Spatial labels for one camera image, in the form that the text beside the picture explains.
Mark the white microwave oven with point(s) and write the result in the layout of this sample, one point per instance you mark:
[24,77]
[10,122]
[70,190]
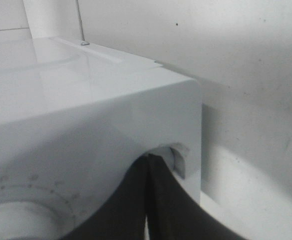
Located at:
[74,118]

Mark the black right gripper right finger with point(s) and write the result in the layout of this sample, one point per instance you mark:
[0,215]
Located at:
[171,212]

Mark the white microwave knob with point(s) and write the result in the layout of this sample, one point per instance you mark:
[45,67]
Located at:
[28,220]

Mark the round white door button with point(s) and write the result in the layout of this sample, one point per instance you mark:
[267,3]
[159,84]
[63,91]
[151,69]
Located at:
[174,155]

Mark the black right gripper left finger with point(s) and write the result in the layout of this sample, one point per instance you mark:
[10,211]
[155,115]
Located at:
[122,216]

